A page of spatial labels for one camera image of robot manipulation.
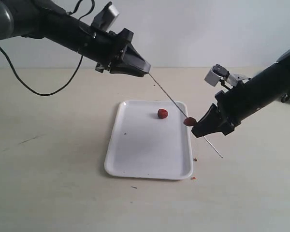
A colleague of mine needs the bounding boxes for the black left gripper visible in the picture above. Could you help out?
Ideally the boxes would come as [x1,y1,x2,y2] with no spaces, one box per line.
[76,23,151,77]

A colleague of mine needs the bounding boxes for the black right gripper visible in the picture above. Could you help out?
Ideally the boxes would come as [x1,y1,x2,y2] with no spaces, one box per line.
[191,83,251,138]

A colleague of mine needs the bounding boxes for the red fruit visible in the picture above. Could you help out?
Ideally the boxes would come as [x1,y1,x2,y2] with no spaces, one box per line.
[183,117,197,127]
[157,108,169,119]

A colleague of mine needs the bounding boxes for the thin metal skewer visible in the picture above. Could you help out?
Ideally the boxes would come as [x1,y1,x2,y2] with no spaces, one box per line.
[148,73,223,159]

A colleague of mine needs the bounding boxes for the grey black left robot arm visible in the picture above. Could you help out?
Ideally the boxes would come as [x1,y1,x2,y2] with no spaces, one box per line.
[0,0,151,77]

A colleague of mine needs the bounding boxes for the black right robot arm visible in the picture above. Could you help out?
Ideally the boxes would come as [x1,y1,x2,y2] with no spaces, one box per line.
[191,49,290,138]

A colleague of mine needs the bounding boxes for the white rectangular plastic tray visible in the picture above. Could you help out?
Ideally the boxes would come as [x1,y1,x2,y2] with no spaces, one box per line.
[104,100,193,180]

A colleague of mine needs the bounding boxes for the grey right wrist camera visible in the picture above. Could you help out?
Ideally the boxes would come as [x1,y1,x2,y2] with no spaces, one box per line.
[204,64,251,87]

